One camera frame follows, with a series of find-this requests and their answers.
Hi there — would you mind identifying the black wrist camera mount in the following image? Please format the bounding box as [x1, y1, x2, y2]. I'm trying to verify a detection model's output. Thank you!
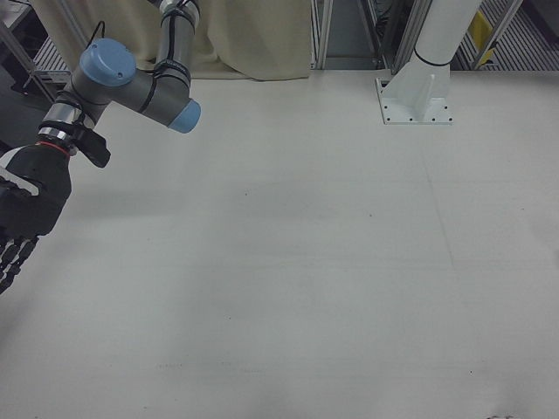
[71, 124, 112, 168]

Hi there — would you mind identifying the grey roller rack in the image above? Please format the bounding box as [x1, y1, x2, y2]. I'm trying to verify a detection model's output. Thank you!
[449, 0, 559, 72]

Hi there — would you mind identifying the white pedestal column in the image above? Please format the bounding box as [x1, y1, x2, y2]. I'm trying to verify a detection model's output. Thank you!
[375, 0, 482, 127]

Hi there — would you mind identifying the aluminium profile frame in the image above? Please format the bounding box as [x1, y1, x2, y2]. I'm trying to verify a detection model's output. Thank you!
[309, 0, 523, 76]

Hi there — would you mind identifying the beige curtain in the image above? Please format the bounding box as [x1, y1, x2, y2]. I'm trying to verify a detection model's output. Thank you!
[85, 0, 312, 82]

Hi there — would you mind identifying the grey metal shelf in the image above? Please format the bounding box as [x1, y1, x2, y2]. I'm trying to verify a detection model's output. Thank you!
[0, 0, 85, 95]

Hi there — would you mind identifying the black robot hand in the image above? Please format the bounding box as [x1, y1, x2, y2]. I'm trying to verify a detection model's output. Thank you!
[0, 141, 73, 296]

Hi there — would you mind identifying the yellow plastic part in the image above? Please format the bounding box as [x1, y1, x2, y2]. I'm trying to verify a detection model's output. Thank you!
[468, 10, 498, 63]

